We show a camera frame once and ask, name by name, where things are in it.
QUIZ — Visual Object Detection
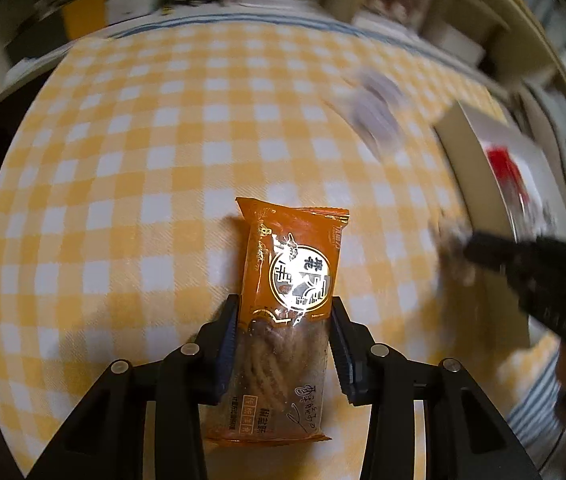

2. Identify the red snack packet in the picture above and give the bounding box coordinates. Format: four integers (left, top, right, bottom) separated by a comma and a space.
486, 146, 531, 209

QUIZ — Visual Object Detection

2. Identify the purple pastry packet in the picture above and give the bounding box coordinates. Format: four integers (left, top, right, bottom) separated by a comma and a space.
328, 67, 409, 162

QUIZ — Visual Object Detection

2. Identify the yellow checkered tablecloth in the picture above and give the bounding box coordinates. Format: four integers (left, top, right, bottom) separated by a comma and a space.
0, 23, 557, 471

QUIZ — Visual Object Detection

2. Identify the orange box on shelf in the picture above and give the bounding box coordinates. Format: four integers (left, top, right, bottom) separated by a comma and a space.
60, 0, 106, 41

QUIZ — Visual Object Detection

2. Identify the white cardboard box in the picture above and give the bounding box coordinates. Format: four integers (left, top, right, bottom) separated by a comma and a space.
432, 100, 566, 356

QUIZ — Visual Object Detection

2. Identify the orange snack packet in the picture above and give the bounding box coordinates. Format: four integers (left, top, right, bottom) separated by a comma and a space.
204, 197, 349, 446

